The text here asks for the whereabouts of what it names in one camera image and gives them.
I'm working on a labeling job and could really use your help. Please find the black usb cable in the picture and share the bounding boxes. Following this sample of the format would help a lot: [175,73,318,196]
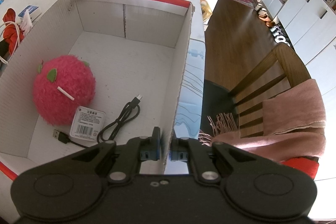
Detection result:
[53,94,143,149]

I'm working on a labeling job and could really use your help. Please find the pink fuzzy plush ball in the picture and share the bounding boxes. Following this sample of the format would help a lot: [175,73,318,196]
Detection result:
[33,55,96,126]

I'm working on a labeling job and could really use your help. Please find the white red cardboard box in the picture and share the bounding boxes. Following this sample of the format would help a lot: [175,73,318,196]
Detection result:
[0,0,197,224]

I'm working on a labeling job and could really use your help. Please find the red cloth garment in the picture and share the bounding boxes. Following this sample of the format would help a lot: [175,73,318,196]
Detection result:
[2,8,24,55]

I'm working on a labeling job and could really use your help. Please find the white barcode hang tag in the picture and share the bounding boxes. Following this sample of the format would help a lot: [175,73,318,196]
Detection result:
[70,106,105,141]

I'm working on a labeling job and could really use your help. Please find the pink fringed scarf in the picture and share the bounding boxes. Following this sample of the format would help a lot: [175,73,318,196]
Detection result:
[199,79,326,162]

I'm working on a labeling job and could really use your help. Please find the red chair cushion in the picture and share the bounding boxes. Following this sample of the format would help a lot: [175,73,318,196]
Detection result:
[282,157,319,180]

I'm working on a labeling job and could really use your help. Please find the near wooden dining chair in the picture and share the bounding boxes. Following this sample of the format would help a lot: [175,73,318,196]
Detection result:
[226,43,311,138]

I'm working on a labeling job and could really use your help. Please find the yellow plastic bag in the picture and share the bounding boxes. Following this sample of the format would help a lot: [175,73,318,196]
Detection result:
[200,0,213,22]

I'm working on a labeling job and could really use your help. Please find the black white slippers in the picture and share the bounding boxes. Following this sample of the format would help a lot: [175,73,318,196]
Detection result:
[270,25,291,47]

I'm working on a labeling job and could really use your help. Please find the small blue white box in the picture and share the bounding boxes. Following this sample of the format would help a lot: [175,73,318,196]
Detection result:
[18,5,42,21]

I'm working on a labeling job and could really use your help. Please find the white storage cabinet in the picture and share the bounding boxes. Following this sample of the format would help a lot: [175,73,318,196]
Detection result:
[261,0,336,96]

